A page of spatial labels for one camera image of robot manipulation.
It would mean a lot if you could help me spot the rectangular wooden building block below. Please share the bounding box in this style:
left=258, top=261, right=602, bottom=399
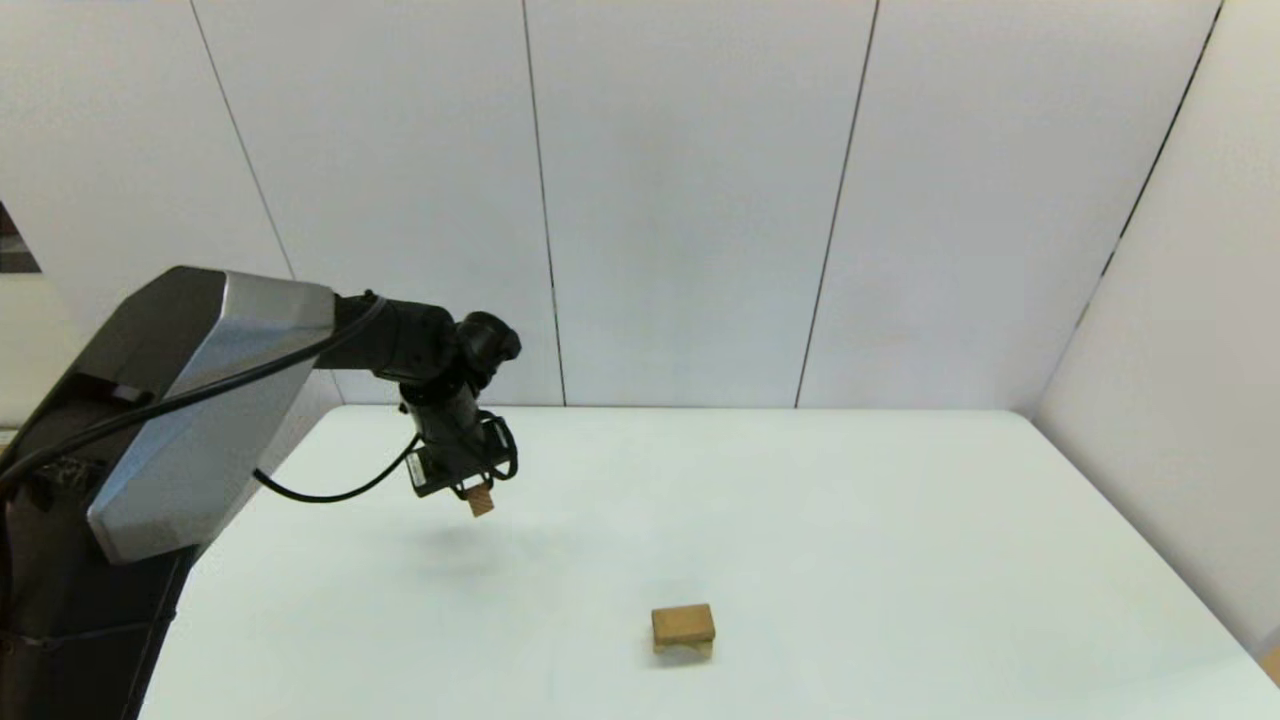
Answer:
left=651, top=603, right=717, bottom=649

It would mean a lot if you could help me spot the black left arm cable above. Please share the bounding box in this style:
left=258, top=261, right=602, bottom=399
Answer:
left=0, top=292, right=520, bottom=504

